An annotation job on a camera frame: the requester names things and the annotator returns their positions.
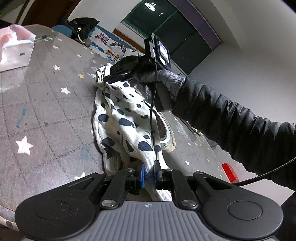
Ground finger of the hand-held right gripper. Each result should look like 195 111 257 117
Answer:
103 71 134 84

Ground white tissue pack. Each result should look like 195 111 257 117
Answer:
0 24 37 73

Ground dark window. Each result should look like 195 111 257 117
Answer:
122 0 213 75

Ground butterfly print pillow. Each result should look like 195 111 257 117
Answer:
89 25 137 63

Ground thin black cable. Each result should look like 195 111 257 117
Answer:
149 57 161 168

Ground person's right forearm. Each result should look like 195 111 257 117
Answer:
172 76 296 193

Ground grey star print bed sheet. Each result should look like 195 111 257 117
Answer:
0 24 228 229

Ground blue padded bed surround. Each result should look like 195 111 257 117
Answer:
51 25 73 37

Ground white polka dot garment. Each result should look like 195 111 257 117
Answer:
92 62 176 202

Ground black braided cable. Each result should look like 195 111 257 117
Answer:
235 158 296 186

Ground wooden headboard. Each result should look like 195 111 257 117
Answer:
113 28 147 51

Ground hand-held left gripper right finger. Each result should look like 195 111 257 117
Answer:
154 162 234 210

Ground person's right hand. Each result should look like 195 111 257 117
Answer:
133 61 186 102

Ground red object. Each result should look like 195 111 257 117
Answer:
221 163 239 183

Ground person's black jacket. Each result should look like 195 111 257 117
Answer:
280 190 296 241

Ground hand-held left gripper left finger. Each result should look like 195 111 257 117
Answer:
67 164 146 210

